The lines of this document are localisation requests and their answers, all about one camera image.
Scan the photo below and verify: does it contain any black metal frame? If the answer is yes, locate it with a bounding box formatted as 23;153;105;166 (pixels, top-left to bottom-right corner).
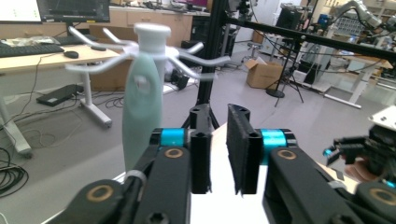
180;0;396;129

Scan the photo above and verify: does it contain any clear plastic bag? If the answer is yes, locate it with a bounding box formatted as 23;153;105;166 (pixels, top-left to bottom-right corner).
4;35;61;47

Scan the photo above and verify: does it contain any dark computer monitor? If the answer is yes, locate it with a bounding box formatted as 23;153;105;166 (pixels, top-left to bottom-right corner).
35;0;112;35

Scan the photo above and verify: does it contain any closed cardboard box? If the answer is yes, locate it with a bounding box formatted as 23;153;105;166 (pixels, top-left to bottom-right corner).
88;23;138;92

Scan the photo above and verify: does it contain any open cardboard box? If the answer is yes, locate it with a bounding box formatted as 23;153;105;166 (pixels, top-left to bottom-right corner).
244;58;286;91

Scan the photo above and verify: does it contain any wooden counter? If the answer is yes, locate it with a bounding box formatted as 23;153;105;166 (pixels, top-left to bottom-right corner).
108;5;195;63

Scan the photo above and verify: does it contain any black tripod stand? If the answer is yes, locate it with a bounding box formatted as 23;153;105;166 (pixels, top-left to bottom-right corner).
265;36;305;108

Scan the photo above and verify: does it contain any wooden desk with white legs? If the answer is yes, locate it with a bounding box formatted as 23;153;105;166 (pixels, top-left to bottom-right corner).
0;43;121;158

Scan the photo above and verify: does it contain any white-legged desk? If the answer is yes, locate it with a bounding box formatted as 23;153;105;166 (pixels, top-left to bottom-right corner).
323;52;396;110

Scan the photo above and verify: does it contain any bright computer monitor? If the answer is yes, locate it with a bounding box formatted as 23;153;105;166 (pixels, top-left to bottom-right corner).
0;0;43;25

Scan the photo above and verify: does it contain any white hook stand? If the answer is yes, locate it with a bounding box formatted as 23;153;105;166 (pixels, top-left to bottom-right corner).
64;22;232;82

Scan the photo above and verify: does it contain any green-handled wire whisk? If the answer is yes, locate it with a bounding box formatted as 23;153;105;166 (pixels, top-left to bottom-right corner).
120;50;164;173

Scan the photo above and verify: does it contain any black keyboard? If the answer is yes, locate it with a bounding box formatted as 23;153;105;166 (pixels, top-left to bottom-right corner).
0;42;65;59
53;35;100;47

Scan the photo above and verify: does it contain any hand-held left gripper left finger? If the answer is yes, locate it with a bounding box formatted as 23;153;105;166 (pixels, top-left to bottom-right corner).
151;103;213;195

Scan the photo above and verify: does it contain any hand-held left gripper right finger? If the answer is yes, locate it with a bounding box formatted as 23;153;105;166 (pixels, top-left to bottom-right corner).
226;103;295;198

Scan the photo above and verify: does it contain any black flat device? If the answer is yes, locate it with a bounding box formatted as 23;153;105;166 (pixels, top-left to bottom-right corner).
35;83;84;107

